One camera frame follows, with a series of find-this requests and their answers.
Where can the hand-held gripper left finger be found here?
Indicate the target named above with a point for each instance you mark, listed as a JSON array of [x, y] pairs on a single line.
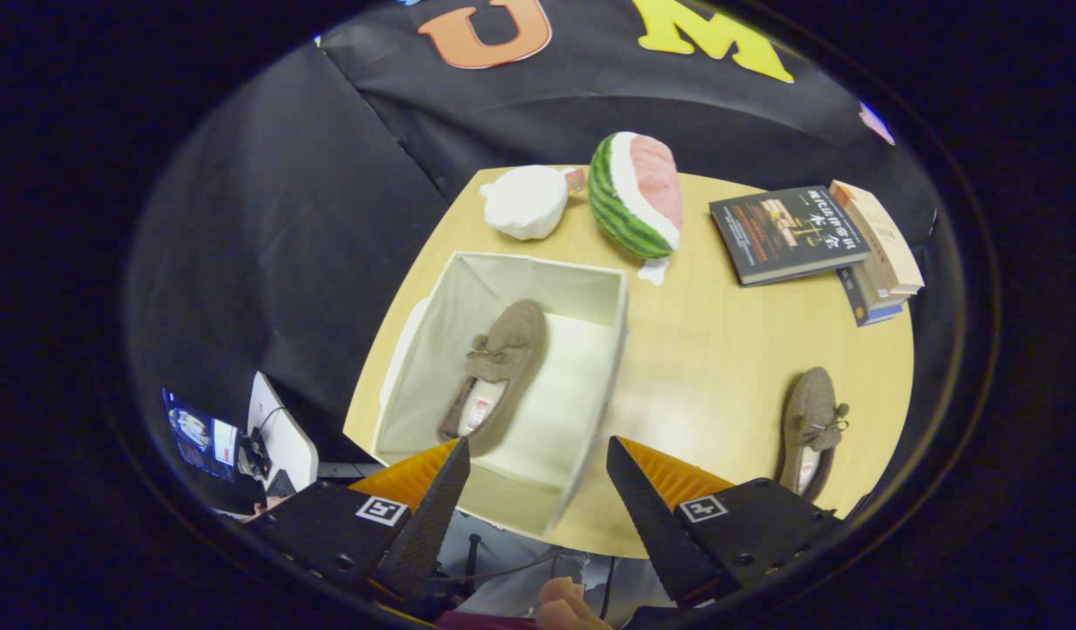
[[433, 521]]

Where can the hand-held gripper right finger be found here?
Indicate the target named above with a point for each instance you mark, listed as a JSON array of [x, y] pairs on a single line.
[[652, 525]]

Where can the cream fabric storage box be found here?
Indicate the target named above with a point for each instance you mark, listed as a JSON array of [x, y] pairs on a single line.
[[573, 385]]

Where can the brown fuzzy slipper shoe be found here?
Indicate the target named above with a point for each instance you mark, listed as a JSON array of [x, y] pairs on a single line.
[[503, 359], [809, 407]]

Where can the white flat device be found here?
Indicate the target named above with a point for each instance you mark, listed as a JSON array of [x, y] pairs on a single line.
[[280, 429]]

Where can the blue screen device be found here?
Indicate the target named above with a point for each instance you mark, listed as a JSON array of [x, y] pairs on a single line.
[[192, 429]]

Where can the blue book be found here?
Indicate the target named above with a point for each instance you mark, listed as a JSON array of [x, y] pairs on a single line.
[[855, 302]]

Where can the grey book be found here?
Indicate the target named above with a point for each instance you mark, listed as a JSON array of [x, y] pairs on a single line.
[[872, 295]]

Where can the black cover book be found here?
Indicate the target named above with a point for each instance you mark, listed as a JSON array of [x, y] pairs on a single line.
[[783, 232]]

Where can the watermelon slice plush toy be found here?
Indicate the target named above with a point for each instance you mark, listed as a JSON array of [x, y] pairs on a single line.
[[625, 201]]

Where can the white plush toy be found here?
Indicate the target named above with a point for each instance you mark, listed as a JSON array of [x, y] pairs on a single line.
[[525, 201]]

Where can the beige cover book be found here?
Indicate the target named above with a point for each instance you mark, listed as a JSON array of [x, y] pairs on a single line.
[[883, 236]]

